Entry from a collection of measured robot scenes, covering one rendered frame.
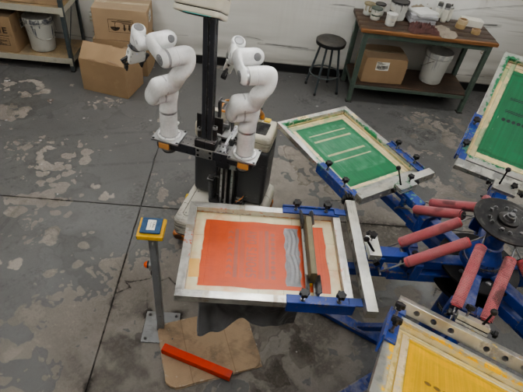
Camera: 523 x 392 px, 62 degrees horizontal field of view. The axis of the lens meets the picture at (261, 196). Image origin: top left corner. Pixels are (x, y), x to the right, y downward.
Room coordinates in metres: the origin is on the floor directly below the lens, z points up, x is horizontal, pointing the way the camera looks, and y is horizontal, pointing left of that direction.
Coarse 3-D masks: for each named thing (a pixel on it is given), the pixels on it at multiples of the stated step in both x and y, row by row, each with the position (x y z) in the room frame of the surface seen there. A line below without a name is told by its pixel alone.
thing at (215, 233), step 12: (216, 228) 1.49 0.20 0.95; (228, 228) 1.50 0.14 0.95; (240, 228) 1.52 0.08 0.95; (252, 228) 1.53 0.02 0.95; (264, 228) 1.54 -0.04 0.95; (276, 228) 1.55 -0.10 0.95; (288, 228) 1.56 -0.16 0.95; (312, 228) 1.59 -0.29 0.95; (204, 240) 1.40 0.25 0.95; (216, 240) 1.41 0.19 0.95; (276, 240) 1.47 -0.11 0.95; (300, 240) 1.49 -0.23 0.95; (324, 240) 1.51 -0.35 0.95; (276, 252) 1.39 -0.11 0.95; (300, 252) 1.41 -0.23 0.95; (324, 252) 1.44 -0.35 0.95
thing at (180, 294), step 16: (192, 208) 1.57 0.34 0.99; (208, 208) 1.60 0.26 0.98; (224, 208) 1.61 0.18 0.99; (240, 208) 1.62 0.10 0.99; (256, 208) 1.64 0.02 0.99; (272, 208) 1.65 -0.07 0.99; (192, 224) 1.46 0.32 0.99; (336, 224) 1.61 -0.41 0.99; (336, 240) 1.49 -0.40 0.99; (336, 256) 1.42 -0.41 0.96; (176, 288) 1.08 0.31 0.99; (240, 304) 1.07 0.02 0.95; (256, 304) 1.08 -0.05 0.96; (272, 304) 1.08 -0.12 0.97
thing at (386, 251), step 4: (384, 248) 1.44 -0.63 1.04; (388, 248) 1.45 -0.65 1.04; (392, 248) 1.45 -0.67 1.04; (396, 248) 1.45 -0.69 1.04; (384, 252) 1.42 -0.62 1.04; (388, 252) 1.42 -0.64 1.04; (392, 252) 1.42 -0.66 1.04; (396, 252) 1.43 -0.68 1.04; (384, 256) 1.39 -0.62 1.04; (388, 256) 1.40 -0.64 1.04; (392, 256) 1.40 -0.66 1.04; (396, 256) 1.40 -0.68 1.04; (400, 256) 1.41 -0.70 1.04; (368, 260) 1.39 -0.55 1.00; (372, 260) 1.39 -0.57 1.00; (388, 260) 1.40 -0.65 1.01; (392, 260) 1.40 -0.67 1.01; (396, 260) 1.40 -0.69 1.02
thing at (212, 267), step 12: (204, 252) 1.33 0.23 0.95; (216, 252) 1.34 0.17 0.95; (204, 264) 1.26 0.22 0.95; (216, 264) 1.27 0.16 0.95; (276, 264) 1.32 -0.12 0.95; (300, 264) 1.34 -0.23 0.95; (324, 264) 1.36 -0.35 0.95; (204, 276) 1.19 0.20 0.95; (216, 276) 1.20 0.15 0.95; (276, 276) 1.25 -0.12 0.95; (324, 276) 1.29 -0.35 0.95; (252, 288) 1.16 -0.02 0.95; (264, 288) 1.17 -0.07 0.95; (276, 288) 1.18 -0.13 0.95; (288, 288) 1.19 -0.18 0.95; (300, 288) 1.20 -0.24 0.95; (312, 288) 1.21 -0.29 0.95; (324, 288) 1.22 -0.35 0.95
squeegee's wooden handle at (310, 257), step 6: (306, 216) 1.56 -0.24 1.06; (306, 222) 1.52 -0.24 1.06; (306, 228) 1.49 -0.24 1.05; (306, 234) 1.46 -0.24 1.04; (312, 234) 1.45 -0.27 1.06; (306, 240) 1.43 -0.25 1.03; (312, 240) 1.41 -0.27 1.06; (306, 246) 1.41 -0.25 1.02; (312, 246) 1.37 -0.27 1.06; (306, 252) 1.38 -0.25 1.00; (312, 252) 1.33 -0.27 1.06; (312, 258) 1.30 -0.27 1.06; (312, 264) 1.26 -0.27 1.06; (312, 270) 1.23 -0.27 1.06; (312, 276) 1.21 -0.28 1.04; (312, 282) 1.21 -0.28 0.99
